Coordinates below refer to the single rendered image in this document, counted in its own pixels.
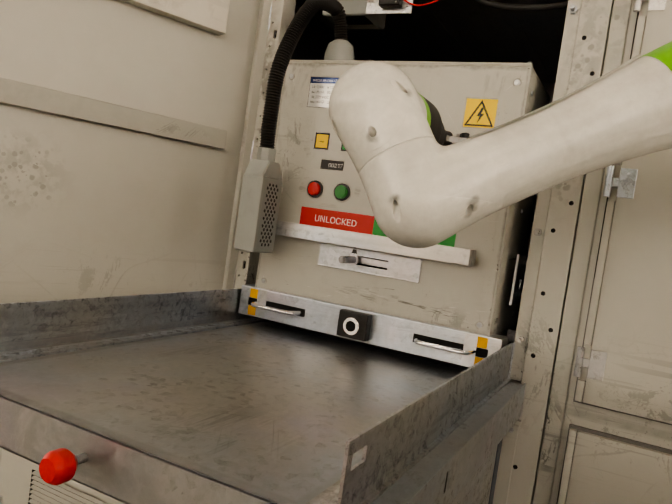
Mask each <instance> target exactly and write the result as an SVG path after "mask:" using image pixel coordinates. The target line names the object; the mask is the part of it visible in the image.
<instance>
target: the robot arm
mask: <svg viewBox="0 0 672 504"><path fill-rule="evenodd" d="M640 56H641V55H637V56H635V57H633V58H631V59H630V60H628V61H627V62H625V63H623V64H622V65H620V66H618V67H617V68H615V69H613V70H611V71H610V72H608V73H606V74H605V75H603V76H601V77H599V78H597V79H596V80H594V81H592V82H590V83H588V84H587V85H585V86H583V87H581V88H579V89H577V90H575V91H573V92H571V93H569V94H567V95H565V96H563V97H561V98H559V99H557V100H555V101H553V102H551V103H549V104H547V105H545V106H543V107H541V108H538V109H536V110H534V111H532V112H530V113H527V114H525V115H523V116H521V117H518V118H516V119H513V120H511V121H509V122H506V123H504V124H501V125H499V126H496V127H494V128H491V129H489V130H486V131H483V132H481V133H478V134H475V135H472V136H470V137H469V135H470V134H469V133H467V132H464V133H461V134H460V133H457V134H456V137H455V136H453V134H452V133H451V132H450V131H446V130H445V128H444V125H443V123H442V120H441V116H440V113H439V111H438V110H437V108H436V107H435V106H434V105H433V104H432V103H431V102H430V101H428V100H427V99H426V98H424V97H423V96H422V95H420V94H419V93H418V92H417V91H416V89H415V87H414V85H413V83H412V81H411V80H410V79H409V77H408V76H407V75H406V74H405V73H404V72H403V71H401V70H400V69H399V68H397V67H395V66H393V65H391V64H388V63H385V62H379V61H369V62H364V63H360V64H358V65H355V66H354V67H352V68H350V69H349V70H347V71H346V72H345V73H344V74H343V75H342V76H341V77H340V78H339V79H338V81H337V82H336V84H335V85H334V87H333V90H332V92H331V95H330V99H329V117H330V121H331V124H332V127H333V129H334V131H335V132H336V134H337V136H338V137H339V139H340V141H341V142H342V144H343V146H344V147H345V149H346V151H347V153H348V155H349V156H350V158H351V160H352V162H353V164H354V166H355V168H356V170H357V172H358V174H359V176H360V179H361V181H362V184H363V186H364V189H365V191H366V194H367V197H368V199H369V202H370V205H371V208H372V211H373V214H374V217H375V220H376V222H377V224H378V226H379V227H380V229H381V230H382V232H383V233H384V234H385V235H386V236H387V237H388V238H390V239H391V240H392V241H394V242H396V243H397V244H400V245H402V246H405V247H409V248H427V247H431V246H434V245H436V244H439V243H440V242H442V241H444V240H446V239H447V238H449V237H451V236H453V235H454V234H456V233H458V232H460V231H461V230H463V229H465V228H467V227H468V226H470V225H472V224H474V223H476V222H478V221H480V220H481V219H483V218H485V217H487V216H489V215H491V214H493V213H495V212H497V211H499V210H502V209H504V208H506V207H508V206H510V205H512V204H514V203H516V202H518V201H521V200H523V199H525V198H527V197H530V196H532V195H534V194H536V193H539V192H541V191H543V190H546V189H548V188H551V187H553V186H555V185H558V184H560V183H563V182H566V181H568V180H571V179H573V178H576V177H579V176H581V175H584V174H587V173H590V172H593V171H595V170H598V169H601V168H604V167H607V166H610V165H613V164H617V163H620V162H623V161H626V160H630V159H633V158H636V157H640V156H644V155H647V154H651V153H655V152H658V151H662V150H666V149H671V148H672V41H671V42H669V43H667V44H665V45H663V46H661V47H659V48H657V49H654V50H653V51H651V52H649V53H647V54H645V55H643V56H641V57H640ZM638 57H639V58H638ZM636 58H637V59H636Z"/></svg>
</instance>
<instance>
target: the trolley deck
mask: <svg viewBox="0 0 672 504"><path fill-rule="evenodd" d="M461 372H463V370H459V369H455V368H450V367H446V366H442V365H438V364H434V363H430V362H425V361H421V360H417V359H413V358H409V357H405V356H400V355H396V354H392V353H388V352H384V351H380V350H375V349H371V348H367V347H363V346H359V345H355V344H350V343H346V342H342V341H338V340H334V339H330V338H325V337H321V336H317V335H313V334H309V333H305V332H300V331H296V330H292V329H288V328H284V327H280V326H275V325H271V324H267V323H263V322H260V323H253V324H247V325H241V326H234V327H228V328H221V329H215V330H208V331H202V332H195V333H189V334H182V335H176V336H169V337H163V338H156V339H150V340H143V341H137V342H131V343H124V344H118V345H111V346H105V347H98V348H92V349H85V350H79V351H72V352H66V353H59V354H53V355H46V356H40V357H34V358H27V359H21V360H14V361H8V362H1V363H0V448H2V449H5V450H7V451H9V452H11V453H13V454H16V455H18V456H20V457H22V458H25V459H27V460H29V461H31V462H34V463H36V464H38V465H40V462H41V460H42V458H43V457H44V455H45V454H46V453H48V452H49V451H52V450H55V449H58V448H66V449H68V450H70V451H71V452H72V453H73V454H75V455H78V454H81V453H84V452H85V453H87V454H88V457H89V459H88V461H87V462H85V463H82V464H79V465H78V466H77V469H76V472H75V475H74V476H73V478H72V479H71V480H74V481H76V482H78V483H80V484H83V485H85V486H87V487H89V488H92V489H94V490H96V491H98V492H100V493H103V494H105V495H107V496H109V497H112V498H114V499H116V500H118V501H121V502H123V503H125V504H306V503H307V502H309V501H310V500H312V499H313V498H314V497H316V496H317V495H319V494H320V493H321V492H323V491H324V490H326V489H327V488H328V487H330V486H331V485H333V484H334V483H335V482H337V481H338V480H340V479H341V474H342V467H343V460H344V454H345V447H346V441H347V440H349V439H350V438H352V437H354V436H355V435H357V434H359V433H360V432H362V431H364V430H365V429H367V428H369V427H370V426H372V425H374V424H375V423H377V422H379V421H380V420H382V419H384V418H385V417H387V416H389V415H391V414H392V413H394V412H396V411H397V410H399V409H401V408H402V407H404V406H406V405H407V404H409V403H411V402H412V401H414V400H416V399H417V398H419V397H421V396H422V395H424V394H426V393H427V392H429V391H431V390H432V389H434V388H436V387H437V386H439V385H441V384H443V383H444V382H446V381H448V380H449V379H451V378H453V377H454V376H456V375H458V374H459V373H461ZM525 386H526V383H524V384H523V385H521V384H517V383H513V382H509V383H508V384H507V385H505V386H504V387H503V388H502V389H501V390H500V391H499V392H498V393H496V394H495V395H494V396H493V397H492V398H491V399H490V400H488V401H487V402H486V403H485V404H484V405H483V406H482V407H480V408H479V409H478V410H477V411H476V412H475V413H474V414H473V415H471V416H470V417H469V418H468V419H467V420H466V421H465V422H463V423H462V424H461V425H460V426H459V427H458V428H457V429H455V430H454V431H453V432H452V433H451V434H450V435H449V436H448V437H446V438H445V439H444V440H443V441H442V442H441V443H440V444H438V445H437V446H436V447H435V448H434V449H433V450H432V451H431V452H429V453H428V454H427V455H426V456H425V457H424V458H423V459H421V460H420V461H419V462H418V463H417V464H416V465H415V466H413V467H412V468H411V469H410V470H409V471H408V472H407V473H406V474H404V475H403V476H402V477H401V478H400V479H399V480H398V481H396V482H395V483H394V484H393V485H392V486H391V487H390V488H388V489H387V490H386V491H385V492H384V493H383V494H382V495H381V496H379V497H378V498H377V499H376V500H375V501H374V502H373V503H371V504H450V503H451V502H452V501H453V499H454V498H455V497H456V496H457V494H458V493H459V492H460V491H461V490H462V488H463V487H464V486H465V485H466V483H467V482H468V481H469V480H470V478H471V477H472V476H473V475H474V473H475V472H476V471H477V470H478V468H479V467H480V466H481V465H482V464H483V462H484V461H485V460H486V459H487V457H488V456H489V455H490V454H491V452H492V451H493V450H494V449H495V447H496V446H497V445H498V444H499V442H500V441H501V440H502V439H503V438H504V436H505V435H506V434H507V433H508V431H509V430H510V429H511V428H512V426H513V425H514V424H515V423H516V421H517V420H518V419H519V418H520V416H521V411H522V404H523V398H524V392H525Z"/></svg>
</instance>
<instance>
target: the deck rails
mask: <svg viewBox="0 0 672 504"><path fill-rule="evenodd" d="M241 289H242V288H239V289H223V290H207V291H191V292H175V293H159V294H143V295H127V296H111V297H95V298H79V299H63V300H48V301H32V302H16V303H0V363H1V362H8V361H14V360H21V359H27V358H34V357H40V356H46V355H53V354H59V353H66V352H72V351H79V350H85V349H92V348H98V347H105V346H111V345H118V344H124V343H131V342H137V341H143V340H150V339H156V338H163V337H169V336H176V335H182V334H189V333H195V332H202V331H208V330H215V329H221V328H228V327H234V326H241V325H247V324H253V323H260V322H262V320H258V319H254V318H250V316H249V315H245V314H241V313H238V311H239V304H240V296H241ZM512 347H513V343H512V342H511V343H510V344H508V345H506V346H505V347H503V348H501V349H500V350H498V351H496V352H494V353H493V354H491V355H489V356H488V357H486V358H484V359H483V360H481V361H479V362H478V363H476V364H474V365H473V366H471V367H469V368H468V369H466V370H464V371H463V372H461V373H459V374H458V375H456V376H454V377H453V378H451V379H449V380H448V381H446V382H444V383H443V384H441V385H439V386H437V387H436V388H434V389H432V390H431V391H429V392H427V393H426V394H424V395H422V396H421V397H419V398H417V399H416V400H414V401H412V402H411V403H409V404H407V405H406V406H404V407H402V408H401V409H399V410H397V411H396V412H394V413H392V414H391V415H389V416H387V417H385V418H384V419H382V420H380V421H379V422H377V423H375V424H374V425H372V426H370V427H369V428H367V429H365V430H364V431H362V432H360V433H359V434H357V435H355V436H354V437H352V438H350V439H349V440H347V441H346V447H345V454H344V460H343V467H342V474H341V479H340V480H338V481H337V482H335V483H334V484H333V485H331V486H330V487H328V488H327V489H326V490H324V491H323V492H321V493H320V494H319V495H317V496H316V497H314V498H313V499H312V500H310V501H309V502H307V503H306V504H371V503H373V502H374V501H375V500H376V499H377V498H378V497H379V496H381V495H382V494H383V493H384V492H385V491H386V490H387V489H388V488H390V487H391V486H392V485H393V484H394V483H395V482H396V481H398V480H399V479H400V478H401V477H402V476H403V475H404V474H406V473H407V472H408V471H409V470H410V469H411V468H412V467H413V466H415V465H416V464H417V463H418V462H419V461H420V460H421V459H423V458H424V457H425V456H426V455H427V454H428V453H429V452H431V451H432V450H433V449H434V448H435V447H436V446H437V445H438V444H440V443H441V442H442V441H443V440H444V439H445V438H446V437H448V436H449V435H450V434H451V433H452V432H453V431H454V430H455V429H457V428H458V427H459V426H460V425H461V424H462V423H463V422H465V421H466V420H467V419H468V418H469V417H470V416H471V415H473V414H474V413H475V412H476V411H477V410H478V409H479V408H480V407H482V406H483V405H484V404H485V403H486V402H487V401H488V400H490V399H491V398H492V397H493V396H494V395H495V394H496V393H498V392H499V391H500V390H501V389H502V388H503V387H504V386H505V385H507V384H508V383H509V382H510V379H508V373H509V366H510V360H511V354H512ZM363 447H364V449H363V456H362V460H361V461H360V462H358V463H357V464H355V465H354V466H352V467H351V465H352V458H353V454H354V453H356V452H357V451H359V450H360V449H362V448H363Z"/></svg>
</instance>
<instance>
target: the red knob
mask: <svg viewBox="0 0 672 504"><path fill-rule="evenodd" d="M88 459H89V457H88V454H87V453H85V452H84V453H81V454H78V455H75V454H73V453H72V452H71V451H70V450H68V449H66V448H58V449H55V450H52V451H49V452H48V453H46V454H45V455H44V457H43V458H42V460H41V462H40V465H39V473H40V476H41V478H42V479H43V480H44V481H45V482H46V483H48V484H51V485H60V484H62V483H65V482H68V481H69V480H71V479H72V478H73V476H74V475H75V472H76V469H77V466H78V465H79V464H82V463H85V462H87V461H88Z"/></svg>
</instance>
